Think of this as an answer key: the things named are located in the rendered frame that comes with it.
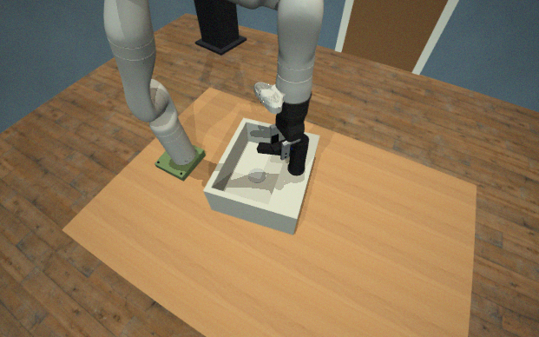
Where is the white square sink basin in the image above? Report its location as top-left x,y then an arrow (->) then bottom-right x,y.
203,119 -> 319,235

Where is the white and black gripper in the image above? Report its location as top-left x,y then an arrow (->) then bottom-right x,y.
254,72 -> 312,161

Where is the black mixer tap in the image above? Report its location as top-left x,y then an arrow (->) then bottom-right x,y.
257,134 -> 309,175

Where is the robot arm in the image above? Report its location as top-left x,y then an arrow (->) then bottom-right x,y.
103,0 -> 324,165

